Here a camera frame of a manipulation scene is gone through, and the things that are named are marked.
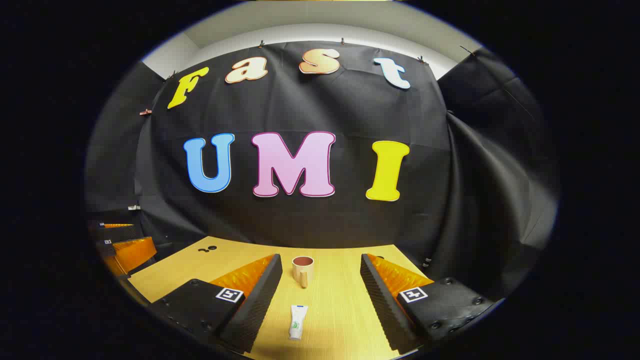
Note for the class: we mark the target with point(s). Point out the white toothpaste tube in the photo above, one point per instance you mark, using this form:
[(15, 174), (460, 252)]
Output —
[(298, 322)]

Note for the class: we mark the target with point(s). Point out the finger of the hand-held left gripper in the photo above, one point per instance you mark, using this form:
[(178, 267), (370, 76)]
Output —
[(132, 254), (117, 227)]

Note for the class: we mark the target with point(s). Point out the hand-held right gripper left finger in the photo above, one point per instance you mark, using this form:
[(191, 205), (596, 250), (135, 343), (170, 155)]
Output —
[(260, 295)]

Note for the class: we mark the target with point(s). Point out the wooden desktop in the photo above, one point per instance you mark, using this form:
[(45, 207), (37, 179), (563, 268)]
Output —
[(340, 300)]

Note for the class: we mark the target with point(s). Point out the beige cup with brown inside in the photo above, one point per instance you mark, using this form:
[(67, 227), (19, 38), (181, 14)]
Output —
[(300, 273)]

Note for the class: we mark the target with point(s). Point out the black backdrop cloth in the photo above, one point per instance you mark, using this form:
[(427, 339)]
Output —
[(350, 225)]

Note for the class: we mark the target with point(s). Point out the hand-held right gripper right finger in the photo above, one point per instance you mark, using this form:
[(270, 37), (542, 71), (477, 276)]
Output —
[(382, 300)]

